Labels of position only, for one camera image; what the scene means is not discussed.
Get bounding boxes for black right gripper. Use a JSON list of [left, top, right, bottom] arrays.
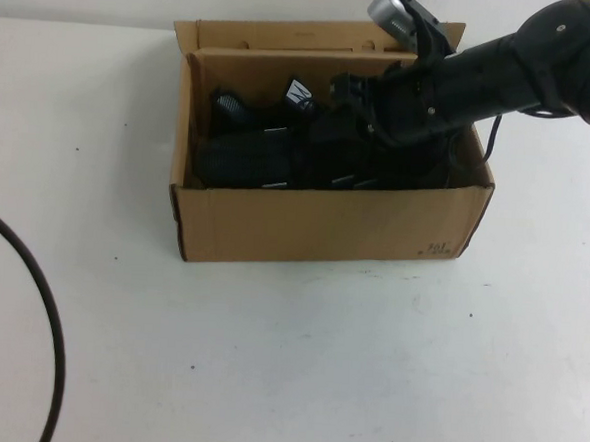
[[326, 47, 461, 150]]

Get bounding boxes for black mesh sneaker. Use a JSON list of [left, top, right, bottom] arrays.
[[192, 102, 456, 204], [207, 72, 335, 139]]

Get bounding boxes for brown cardboard shoe box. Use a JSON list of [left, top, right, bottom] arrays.
[[157, 3, 506, 282]]

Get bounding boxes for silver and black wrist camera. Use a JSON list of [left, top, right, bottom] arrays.
[[363, 0, 460, 62]]

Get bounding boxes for thin grey camera cable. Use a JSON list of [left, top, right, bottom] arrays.
[[481, 104, 576, 172]]

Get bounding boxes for thick black cable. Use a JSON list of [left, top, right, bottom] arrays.
[[0, 198, 78, 442]]

